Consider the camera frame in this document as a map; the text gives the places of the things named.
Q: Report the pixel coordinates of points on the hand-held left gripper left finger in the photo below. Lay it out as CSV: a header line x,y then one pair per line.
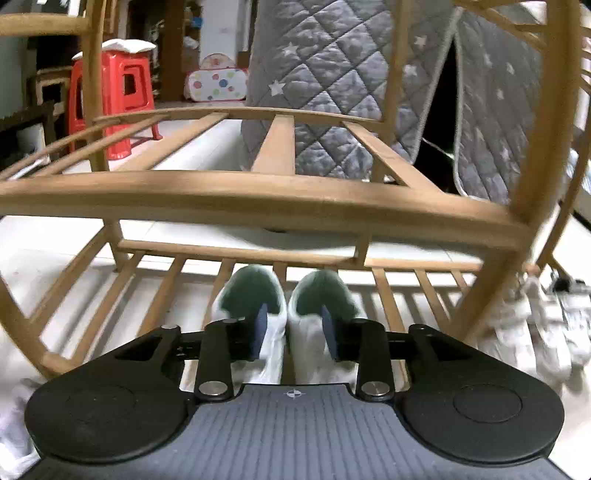
x,y
258,332

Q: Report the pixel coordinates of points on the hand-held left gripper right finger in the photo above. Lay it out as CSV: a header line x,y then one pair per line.
x,y
330,332

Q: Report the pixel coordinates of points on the white sneaker green lining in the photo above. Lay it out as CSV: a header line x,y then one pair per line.
x,y
270,369
309,355

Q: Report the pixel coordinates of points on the wooden shoe rack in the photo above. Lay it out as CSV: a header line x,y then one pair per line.
x,y
277,203

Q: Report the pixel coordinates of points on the white grey velcro sneaker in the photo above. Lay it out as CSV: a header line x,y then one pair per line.
x,y
575,295

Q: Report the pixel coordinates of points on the polka dot play tent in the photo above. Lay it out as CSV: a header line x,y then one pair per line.
x,y
212,85

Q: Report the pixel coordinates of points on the red plastic stool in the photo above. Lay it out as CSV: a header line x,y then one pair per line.
x,y
124,60

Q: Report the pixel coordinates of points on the dark wooden cabinet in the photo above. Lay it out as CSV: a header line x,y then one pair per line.
x,y
27,120

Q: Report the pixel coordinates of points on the white folded cloth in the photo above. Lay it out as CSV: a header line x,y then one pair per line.
x,y
124,46

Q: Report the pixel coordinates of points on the small wooden stool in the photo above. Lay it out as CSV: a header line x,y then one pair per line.
x,y
46,76

